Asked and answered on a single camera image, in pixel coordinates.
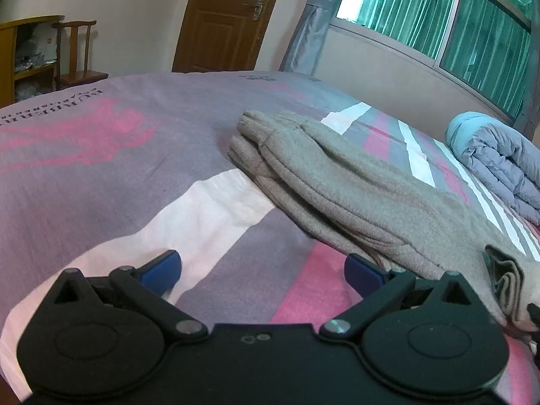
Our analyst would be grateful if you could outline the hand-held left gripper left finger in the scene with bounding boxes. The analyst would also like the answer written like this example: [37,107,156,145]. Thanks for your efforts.
[50,250,208,339]

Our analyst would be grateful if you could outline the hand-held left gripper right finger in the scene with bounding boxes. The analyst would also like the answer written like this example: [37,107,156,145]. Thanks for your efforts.
[319,253,479,340]

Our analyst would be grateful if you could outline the grey pants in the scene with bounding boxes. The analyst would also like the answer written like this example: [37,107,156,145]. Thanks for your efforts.
[228,110,534,333]

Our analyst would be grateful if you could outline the striped pink grey bed sheet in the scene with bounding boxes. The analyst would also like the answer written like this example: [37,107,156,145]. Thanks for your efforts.
[0,70,540,402]

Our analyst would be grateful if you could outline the folded blue duvet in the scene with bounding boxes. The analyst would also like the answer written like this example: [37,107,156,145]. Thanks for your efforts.
[445,111,540,224]

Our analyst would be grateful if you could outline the wooden chair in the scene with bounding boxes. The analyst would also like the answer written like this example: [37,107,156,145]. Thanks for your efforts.
[52,20,110,92]

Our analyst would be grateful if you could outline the grey curtain beside headboard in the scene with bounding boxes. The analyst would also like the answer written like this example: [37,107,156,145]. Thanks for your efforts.
[512,86,540,141]

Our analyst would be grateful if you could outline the grey curtain beside door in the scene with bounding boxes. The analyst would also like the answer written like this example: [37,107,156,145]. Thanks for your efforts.
[278,0,356,77]

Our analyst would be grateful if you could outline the brown wooden door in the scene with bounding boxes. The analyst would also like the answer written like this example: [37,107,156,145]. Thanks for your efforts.
[171,0,288,74]

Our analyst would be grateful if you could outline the window with green glass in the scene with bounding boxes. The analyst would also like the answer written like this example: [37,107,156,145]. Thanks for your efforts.
[335,0,536,122]

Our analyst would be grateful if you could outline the wooden cabinet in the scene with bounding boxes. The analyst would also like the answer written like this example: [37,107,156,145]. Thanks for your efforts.
[0,15,65,109]

